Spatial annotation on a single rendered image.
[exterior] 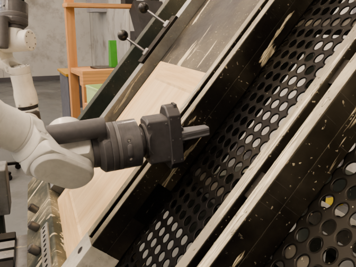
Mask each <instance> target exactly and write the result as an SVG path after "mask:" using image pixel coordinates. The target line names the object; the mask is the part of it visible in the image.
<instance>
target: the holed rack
mask: <svg viewBox="0 0 356 267"><path fill-rule="evenodd" d="M40 233H41V253H42V267H52V258H51V247H50V236H49V225H48V222H46V223H45V225H44V226H43V227H42V228H41V230H40Z"/></svg>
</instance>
